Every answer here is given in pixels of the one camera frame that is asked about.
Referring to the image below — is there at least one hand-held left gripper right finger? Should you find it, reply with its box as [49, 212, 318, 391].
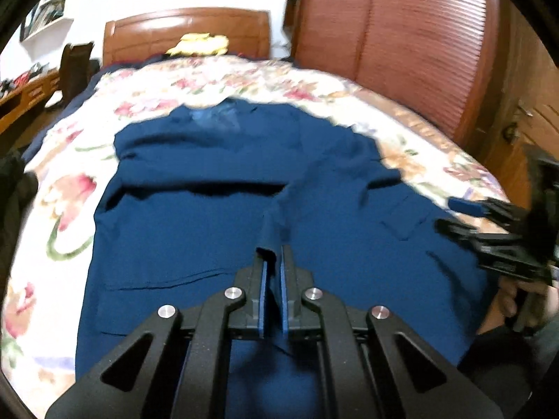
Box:
[279, 244, 503, 419]

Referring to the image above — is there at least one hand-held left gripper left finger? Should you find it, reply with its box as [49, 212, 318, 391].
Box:
[46, 255, 268, 419]

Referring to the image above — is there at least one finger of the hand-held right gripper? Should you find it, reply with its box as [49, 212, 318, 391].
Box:
[434, 218, 518, 255]
[447, 198, 529, 233]

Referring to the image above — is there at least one navy blue blazer jacket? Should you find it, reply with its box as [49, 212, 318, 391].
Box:
[74, 98, 501, 419]

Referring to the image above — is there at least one person's right forearm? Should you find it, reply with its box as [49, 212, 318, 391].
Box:
[456, 314, 559, 402]

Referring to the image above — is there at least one person's right hand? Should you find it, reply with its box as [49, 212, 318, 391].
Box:
[478, 277, 549, 335]

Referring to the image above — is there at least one wooden door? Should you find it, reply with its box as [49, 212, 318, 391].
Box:
[472, 0, 559, 171]

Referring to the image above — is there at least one wooden louvered wardrobe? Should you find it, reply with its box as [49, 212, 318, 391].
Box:
[284, 0, 507, 153]

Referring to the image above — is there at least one floral blanket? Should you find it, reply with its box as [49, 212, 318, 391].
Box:
[0, 57, 514, 402]

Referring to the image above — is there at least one yellow plush toy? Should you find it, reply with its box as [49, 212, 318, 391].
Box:
[165, 32, 230, 57]

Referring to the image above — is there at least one black garment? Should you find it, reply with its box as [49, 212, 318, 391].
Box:
[0, 148, 38, 245]

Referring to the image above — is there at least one wooden bed headboard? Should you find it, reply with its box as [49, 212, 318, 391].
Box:
[102, 7, 272, 68]

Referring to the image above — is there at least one dark brown chair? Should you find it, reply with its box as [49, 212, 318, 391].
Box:
[59, 41, 99, 105]

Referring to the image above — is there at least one wooden desk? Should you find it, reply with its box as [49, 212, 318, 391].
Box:
[0, 67, 62, 136]

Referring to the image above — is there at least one row of books and folders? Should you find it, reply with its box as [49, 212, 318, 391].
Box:
[22, 0, 66, 36]

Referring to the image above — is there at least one white wall shelf unit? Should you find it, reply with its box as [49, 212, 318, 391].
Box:
[20, 0, 73, 42]

